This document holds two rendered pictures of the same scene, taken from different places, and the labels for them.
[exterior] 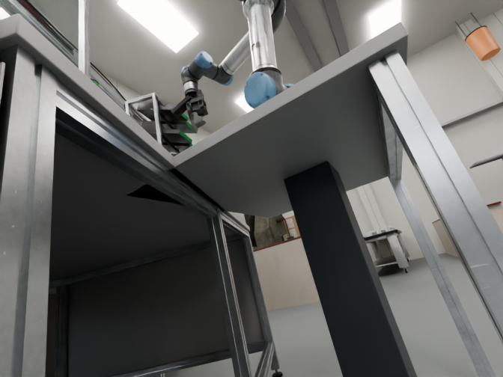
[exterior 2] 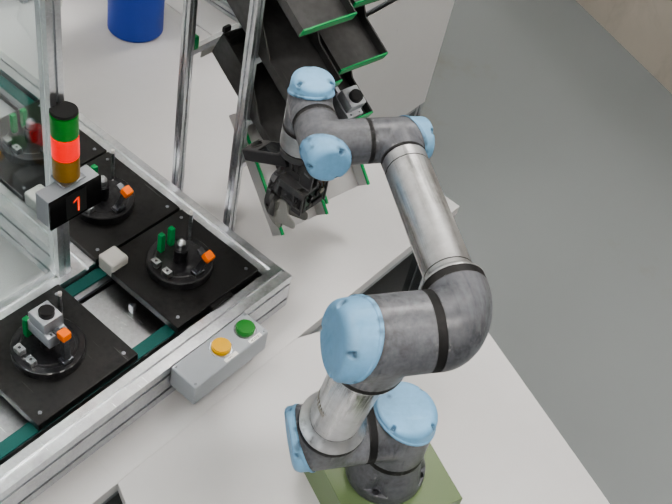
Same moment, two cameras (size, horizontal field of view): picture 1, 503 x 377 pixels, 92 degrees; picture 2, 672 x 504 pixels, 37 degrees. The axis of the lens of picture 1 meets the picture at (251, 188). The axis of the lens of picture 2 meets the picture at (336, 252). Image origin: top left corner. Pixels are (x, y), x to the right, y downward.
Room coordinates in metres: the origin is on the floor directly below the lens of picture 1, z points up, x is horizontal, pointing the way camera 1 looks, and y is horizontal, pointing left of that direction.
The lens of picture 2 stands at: (-0.18, -0.50, 2.58)
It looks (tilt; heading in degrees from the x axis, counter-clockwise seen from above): 46 degrees down; 26
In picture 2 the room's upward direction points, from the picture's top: 14 degrees clockwise
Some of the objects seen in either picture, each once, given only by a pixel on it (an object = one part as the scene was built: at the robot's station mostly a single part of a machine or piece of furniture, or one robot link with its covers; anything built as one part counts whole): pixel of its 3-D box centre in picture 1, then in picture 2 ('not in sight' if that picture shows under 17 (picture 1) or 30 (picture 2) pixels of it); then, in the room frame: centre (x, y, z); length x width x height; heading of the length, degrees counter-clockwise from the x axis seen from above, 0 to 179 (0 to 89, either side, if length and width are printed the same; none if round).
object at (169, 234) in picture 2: not in sight; (180, 251); (0.93, 0.39, 1.01); 0.24 x 0.24 x 0.13; 86
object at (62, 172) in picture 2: not in sight; (66, 164); (0.75, 0.53, 1.28); 0.05 x 0.05 x 0.05
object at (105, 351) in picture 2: not in sight; (49, 353); (0.59, 0.42, 0.96); 0.24 x 0.24 x 0.02; 86
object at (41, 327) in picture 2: not in sight; (43, 318); (0.59, 0.43, 1.06); 0.08 x 0.04 x 0.07; 85
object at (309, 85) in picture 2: (189, 78); (309, 103); (0.96, 0.17, 1.53); 0.09 x 0.08 x 0.11; 49
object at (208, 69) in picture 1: (203, 66); (332, 143); (0.91, 0.08, 1.53); 0.11 x 0.11 x 0.08; 49
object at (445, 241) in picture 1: (468, 232); not in sight; (4.81, -3.67, 0.35); 2.08 x 0.68 x 0.71; 153
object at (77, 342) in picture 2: not in sight; (48, 347); (0.59, 0.42, 0.98); 0.14 x 0.14 x 0.02
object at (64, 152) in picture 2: not in sight; (65, 144); (0.75, 0.53, 1.33); 0.05 x 0.05 x 0.05
